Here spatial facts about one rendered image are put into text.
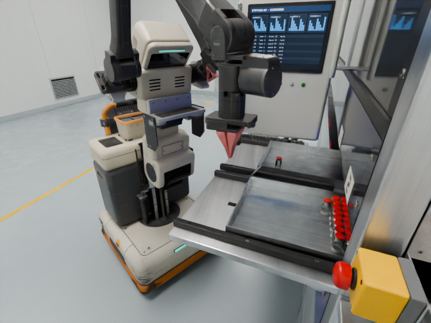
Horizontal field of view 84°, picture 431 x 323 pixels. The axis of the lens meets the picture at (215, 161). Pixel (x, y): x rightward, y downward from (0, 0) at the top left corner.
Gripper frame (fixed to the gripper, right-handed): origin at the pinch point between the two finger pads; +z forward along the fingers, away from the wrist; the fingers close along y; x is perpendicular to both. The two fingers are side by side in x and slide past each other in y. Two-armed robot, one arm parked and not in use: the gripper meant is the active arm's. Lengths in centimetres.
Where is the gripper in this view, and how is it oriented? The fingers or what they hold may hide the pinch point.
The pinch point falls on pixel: (230, 154)
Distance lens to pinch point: 56.0
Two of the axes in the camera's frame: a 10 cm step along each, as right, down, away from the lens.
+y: 9.2, 1.7, -3.5
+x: 3.9, -4.0, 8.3
